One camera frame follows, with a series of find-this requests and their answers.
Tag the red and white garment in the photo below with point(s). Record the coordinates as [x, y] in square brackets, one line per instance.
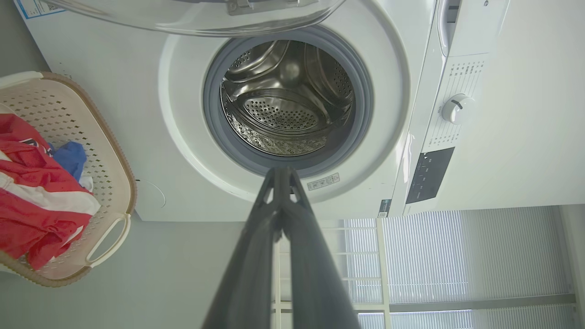
[36, 219]

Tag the white front-load washing machine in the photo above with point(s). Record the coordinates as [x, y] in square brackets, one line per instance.
[137, 114]

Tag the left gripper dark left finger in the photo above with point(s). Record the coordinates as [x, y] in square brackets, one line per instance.
[249, 274]

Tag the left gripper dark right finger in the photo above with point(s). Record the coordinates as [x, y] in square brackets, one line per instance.
[311, 274]

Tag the small dark corner sticker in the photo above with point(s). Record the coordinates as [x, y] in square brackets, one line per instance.
[385, 209]

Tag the stainless steel washer drum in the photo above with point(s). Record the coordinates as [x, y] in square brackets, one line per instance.
[283, 119]

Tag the cream plastic laundry basket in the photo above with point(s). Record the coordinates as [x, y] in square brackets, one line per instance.
[105, 151]

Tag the white warning sticker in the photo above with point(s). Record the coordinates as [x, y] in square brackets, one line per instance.
[323, 182]

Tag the blue garment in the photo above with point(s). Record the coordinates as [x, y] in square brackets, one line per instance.
[71, 157]

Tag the white washer control knob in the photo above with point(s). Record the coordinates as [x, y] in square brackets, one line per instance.
[457, 109]

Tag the round glass washing machine door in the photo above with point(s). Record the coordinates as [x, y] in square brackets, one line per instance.
[183, 20]

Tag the blue energy label sticker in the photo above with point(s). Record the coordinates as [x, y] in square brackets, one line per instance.
[36, 7]

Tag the black washer display panel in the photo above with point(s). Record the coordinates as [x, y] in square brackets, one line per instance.
[429, 176]

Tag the round white filter cover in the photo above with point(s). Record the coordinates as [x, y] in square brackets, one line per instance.
[151, 194]

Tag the white detergent drawer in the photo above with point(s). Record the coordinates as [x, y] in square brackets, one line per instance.
[475, 32]

